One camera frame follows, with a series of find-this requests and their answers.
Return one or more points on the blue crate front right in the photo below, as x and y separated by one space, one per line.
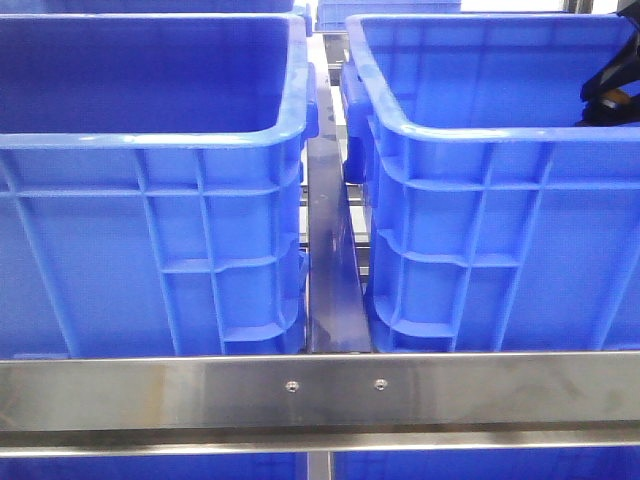
497 221

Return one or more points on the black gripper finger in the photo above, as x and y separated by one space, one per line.
609 114
621 70

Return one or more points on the blue lower crate right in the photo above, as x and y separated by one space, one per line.
543 463

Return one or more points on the blue crate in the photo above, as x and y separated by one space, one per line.
331 14
299 8
543 463
150 184
216 466
497 221

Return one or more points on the steel front rail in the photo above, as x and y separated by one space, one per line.
337 402

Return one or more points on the steel centre divider rail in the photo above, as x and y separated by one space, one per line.
337 318

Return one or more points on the blue lower crate left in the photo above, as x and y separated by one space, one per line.
216 466

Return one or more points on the yellow push button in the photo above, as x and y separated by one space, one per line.
615 99

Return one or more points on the blue crate back centre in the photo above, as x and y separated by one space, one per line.
331 14

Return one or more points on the blue crate front left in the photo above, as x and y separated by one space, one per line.
150 184

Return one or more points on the blue crate back left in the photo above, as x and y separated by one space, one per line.
299 8

